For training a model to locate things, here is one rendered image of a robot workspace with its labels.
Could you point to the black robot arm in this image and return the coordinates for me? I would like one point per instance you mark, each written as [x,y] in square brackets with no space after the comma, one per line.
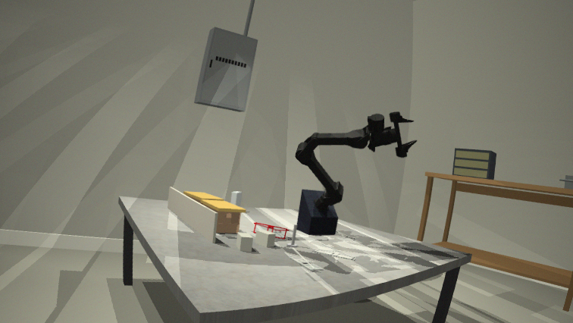
[356,138]

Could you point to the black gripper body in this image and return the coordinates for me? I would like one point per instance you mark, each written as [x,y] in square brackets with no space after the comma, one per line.
[393,135]

